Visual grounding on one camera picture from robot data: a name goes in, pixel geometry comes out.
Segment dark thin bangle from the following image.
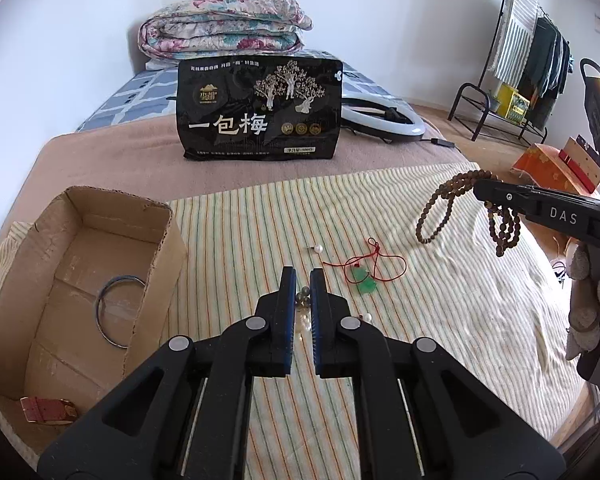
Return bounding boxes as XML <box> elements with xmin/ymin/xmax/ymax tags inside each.
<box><xmin>96</xmin><ymin>274</ymin><xmax>147</xmax><ymax>348</ymax></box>

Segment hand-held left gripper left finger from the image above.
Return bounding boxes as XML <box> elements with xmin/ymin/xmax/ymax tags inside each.
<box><xmin>37</xmin><ymin>266</ymin><xmax>297</xmax><ymax>480</ymax></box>

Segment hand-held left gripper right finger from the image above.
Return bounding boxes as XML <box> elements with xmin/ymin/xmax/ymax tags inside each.
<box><xmin>310</xmin><ymin>268</ymin><xmax>567</xmax><ymax>480</ymax></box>

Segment ring light cable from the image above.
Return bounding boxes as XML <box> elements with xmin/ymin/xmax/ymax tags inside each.
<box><xmin>420</xmin><ymin>135</ymin><xmax>461</xmax><ymax>153</ymax></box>

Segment brown blanket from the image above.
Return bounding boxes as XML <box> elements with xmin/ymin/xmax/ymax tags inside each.
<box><xmin>0</xmin><ymin>97</ymin><xmax>486</xmax><ymax>461</ymax></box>

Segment red cord jade pendant necklace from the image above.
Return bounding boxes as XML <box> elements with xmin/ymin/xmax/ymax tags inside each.
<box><xmin>322</xmin><ymin>239</ymin><xmax>407</xmax><ymax>295</ymax></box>

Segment yellow green box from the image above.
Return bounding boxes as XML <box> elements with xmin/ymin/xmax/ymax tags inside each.
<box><xmin>495</xmin><ymin>84</ymin><xmax>531</xmax><ymax>123</ymax></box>

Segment black snack bag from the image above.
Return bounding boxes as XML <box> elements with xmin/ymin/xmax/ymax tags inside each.
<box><xmin>176</xmin><ymin>56</ymin><xmax>343</xmax><ymax>161</ymax></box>

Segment striped bed sheet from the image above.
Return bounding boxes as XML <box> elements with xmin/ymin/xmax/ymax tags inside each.
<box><xmin>0</xmin><ymin>162</ymin><xmax>588</xmax><ymax>480</ymax></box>

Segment red watch strap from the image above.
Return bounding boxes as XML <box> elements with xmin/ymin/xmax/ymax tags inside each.
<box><xmin>20</xmin><ymin>396</ymin><xmax>79</xmax><ymax>426</ymax></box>

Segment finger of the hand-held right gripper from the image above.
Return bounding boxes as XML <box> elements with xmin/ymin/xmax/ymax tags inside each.
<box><xmin>472</xmin><ymin>178</ymin><xmax>531</xmax><ymax>219</ymax></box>

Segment dark hanging clothes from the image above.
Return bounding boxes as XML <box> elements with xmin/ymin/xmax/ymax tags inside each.
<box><xmin>522</xmin><ymin>16</ymin><xmax>573</xmax><ymax>131</ymax></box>

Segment orange patterned box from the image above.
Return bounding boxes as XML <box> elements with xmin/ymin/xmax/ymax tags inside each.
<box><xmin>511</xmin><ymin>142</ymin><xmax>581</xmax><ymax>193</ymax></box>

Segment pearl bead bracelet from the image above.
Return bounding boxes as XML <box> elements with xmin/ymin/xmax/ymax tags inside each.
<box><xmin>294</xmin><ymin>286</ymin><xmax>374</xmax><ymax>333</ymax></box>

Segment folded floral quilt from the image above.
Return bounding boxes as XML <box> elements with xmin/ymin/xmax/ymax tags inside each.
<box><xmin>138</xmin><ymin>0</ymin><xmax>313</xmax><ymax>63</ymax></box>

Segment striped hanging towel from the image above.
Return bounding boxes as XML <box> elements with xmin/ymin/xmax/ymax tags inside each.
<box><xmin>492</xmin><ymin>0</ymin><xmax>541</xmax><ymax>83</ymax></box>

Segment cardboard box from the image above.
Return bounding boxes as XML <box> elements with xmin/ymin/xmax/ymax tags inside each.
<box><xmin>0</xmin><ymin>186</ymin><xmax>188</xmax><ymax>431</ymax></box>

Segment blue patterned bedsheet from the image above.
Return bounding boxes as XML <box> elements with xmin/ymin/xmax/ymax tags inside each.
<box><xmin>75</xmin><ymin>50</ymin><xmax>406</xmax><ymax>133</ymax></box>

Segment white ring light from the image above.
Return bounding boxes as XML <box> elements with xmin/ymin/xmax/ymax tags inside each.
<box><xmin>340</xmin><ymin>94</ymin><xmax>426</xmax><ymax>142</ymax></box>

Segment brown bead necklace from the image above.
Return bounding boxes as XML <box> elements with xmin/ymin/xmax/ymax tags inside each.
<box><xmin>415</xmin><ymin>170</ymin><xmax>523</xmax><ymax>257</ymax></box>

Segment beige gift box red ribbon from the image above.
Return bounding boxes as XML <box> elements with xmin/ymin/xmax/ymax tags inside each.
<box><xmin>560</xmin><ymin>136</ymin><xmax>600</xmax><ymax>195</ymax></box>

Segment black clothes rack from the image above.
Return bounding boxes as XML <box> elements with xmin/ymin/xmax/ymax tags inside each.
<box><xmin>447</xmin><ymin>0</ymin><xmax>581</xmax><ymax>148</ymax></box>

